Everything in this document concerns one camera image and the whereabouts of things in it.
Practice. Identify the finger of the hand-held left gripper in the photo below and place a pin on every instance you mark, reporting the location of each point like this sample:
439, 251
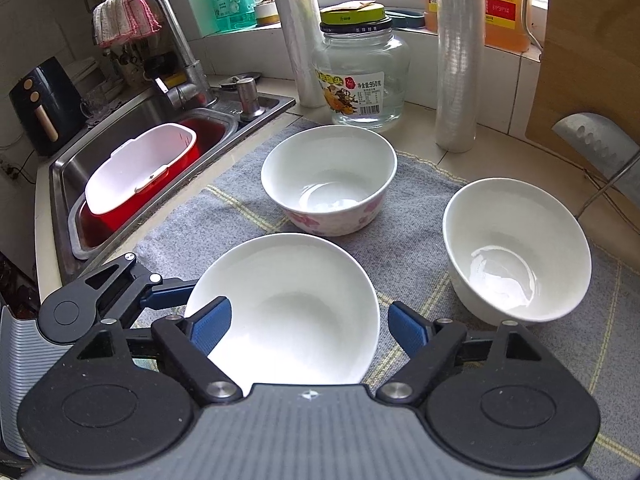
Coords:
165, 294

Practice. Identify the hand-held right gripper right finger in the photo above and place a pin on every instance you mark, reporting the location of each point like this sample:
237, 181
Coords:
407, 327

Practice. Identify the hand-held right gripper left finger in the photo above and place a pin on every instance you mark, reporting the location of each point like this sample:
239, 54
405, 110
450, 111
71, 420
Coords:
212, 322

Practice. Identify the shallow plain white bowl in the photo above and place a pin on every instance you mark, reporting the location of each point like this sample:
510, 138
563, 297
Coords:
290, 310

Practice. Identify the deep plain white bowl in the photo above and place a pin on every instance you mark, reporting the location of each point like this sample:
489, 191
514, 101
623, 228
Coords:
510, 240

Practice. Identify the pink floral white bowl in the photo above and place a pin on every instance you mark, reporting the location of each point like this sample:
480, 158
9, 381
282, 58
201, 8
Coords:
325, 170

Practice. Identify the grey checked dish mat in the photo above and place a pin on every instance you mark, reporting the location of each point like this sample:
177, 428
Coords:
210, 220

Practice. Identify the red and white basin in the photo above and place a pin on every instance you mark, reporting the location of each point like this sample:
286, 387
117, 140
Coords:
135, 175

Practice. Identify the stainless steel sink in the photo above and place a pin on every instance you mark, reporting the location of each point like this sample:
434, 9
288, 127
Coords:
75, 170

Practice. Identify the clear glass cup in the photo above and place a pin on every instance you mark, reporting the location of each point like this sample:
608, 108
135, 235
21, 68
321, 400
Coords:
94, 102

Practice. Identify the steel soap dispenser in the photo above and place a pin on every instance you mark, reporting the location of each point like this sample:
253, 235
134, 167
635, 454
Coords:
248, 97

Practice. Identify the metal sink plug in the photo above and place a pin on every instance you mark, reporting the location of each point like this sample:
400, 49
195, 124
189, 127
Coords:
230, 81

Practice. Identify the dark air fryer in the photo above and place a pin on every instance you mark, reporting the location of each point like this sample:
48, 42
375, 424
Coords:
55, 85

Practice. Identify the steel faucet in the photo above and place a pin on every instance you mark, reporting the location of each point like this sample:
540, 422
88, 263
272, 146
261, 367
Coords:
185, 60

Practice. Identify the upright cling film roll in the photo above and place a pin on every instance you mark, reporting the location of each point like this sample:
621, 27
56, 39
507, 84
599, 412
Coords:
457, 85

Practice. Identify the clear glass jar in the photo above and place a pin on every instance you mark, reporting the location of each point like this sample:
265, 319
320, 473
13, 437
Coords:
360, 60

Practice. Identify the pink and white dishcloth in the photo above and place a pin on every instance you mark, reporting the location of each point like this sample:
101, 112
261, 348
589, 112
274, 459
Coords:
120, 20

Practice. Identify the slanted cling film roll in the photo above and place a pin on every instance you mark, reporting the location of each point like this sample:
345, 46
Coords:
300, 35

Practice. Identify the small potted plant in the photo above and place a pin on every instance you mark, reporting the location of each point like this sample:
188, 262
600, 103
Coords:
267, 12

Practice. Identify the teal tray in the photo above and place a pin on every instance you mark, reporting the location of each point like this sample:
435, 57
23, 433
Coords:
407, 19

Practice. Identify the orange plastic bottle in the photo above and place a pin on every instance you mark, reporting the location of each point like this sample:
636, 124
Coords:
507, 5

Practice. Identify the bamboo cutting board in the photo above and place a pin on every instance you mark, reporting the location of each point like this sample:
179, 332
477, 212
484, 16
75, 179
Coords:
590, 35

